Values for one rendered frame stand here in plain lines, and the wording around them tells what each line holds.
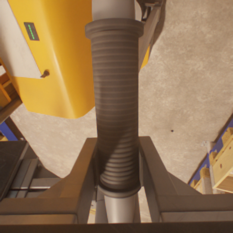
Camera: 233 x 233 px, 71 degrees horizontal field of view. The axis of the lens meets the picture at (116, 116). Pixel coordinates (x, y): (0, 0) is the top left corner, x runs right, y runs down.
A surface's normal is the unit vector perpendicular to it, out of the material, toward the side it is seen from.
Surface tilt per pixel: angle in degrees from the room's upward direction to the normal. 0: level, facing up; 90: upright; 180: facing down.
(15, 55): 0
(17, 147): 90
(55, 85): 0
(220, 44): 0
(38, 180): 90
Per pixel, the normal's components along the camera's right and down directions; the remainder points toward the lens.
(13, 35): -0.27, 0.68
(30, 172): -0.04, -0.71
